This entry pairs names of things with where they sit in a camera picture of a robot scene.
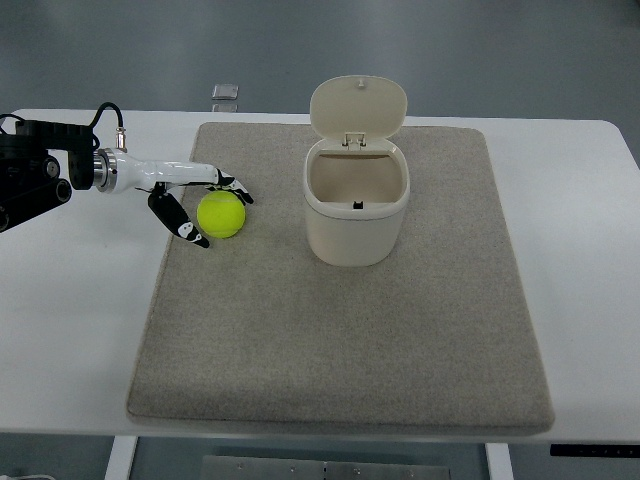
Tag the black table control panel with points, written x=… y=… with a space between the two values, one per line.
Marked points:
x=616 y=451

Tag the beige bin with open lid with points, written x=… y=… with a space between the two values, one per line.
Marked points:
x=356 y=181

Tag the white table leg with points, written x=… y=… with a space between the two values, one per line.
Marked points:
x=499 y=461
x=121 y=458

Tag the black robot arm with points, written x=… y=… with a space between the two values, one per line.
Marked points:
x=42 y=164

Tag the white right table leg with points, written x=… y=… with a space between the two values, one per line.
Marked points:
x=499 y=461

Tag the white left table leg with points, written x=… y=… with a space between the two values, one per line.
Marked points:
x=121 y=458

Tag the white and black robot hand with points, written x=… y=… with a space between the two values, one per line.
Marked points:
x=116 y=171

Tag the grey felt mat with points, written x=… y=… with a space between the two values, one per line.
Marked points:
x=256 y=330

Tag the small clear floor plate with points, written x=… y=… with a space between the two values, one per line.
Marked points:
x=225 y=92

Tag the yellow tennis ball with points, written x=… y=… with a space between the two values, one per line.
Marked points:
x=220 y=214

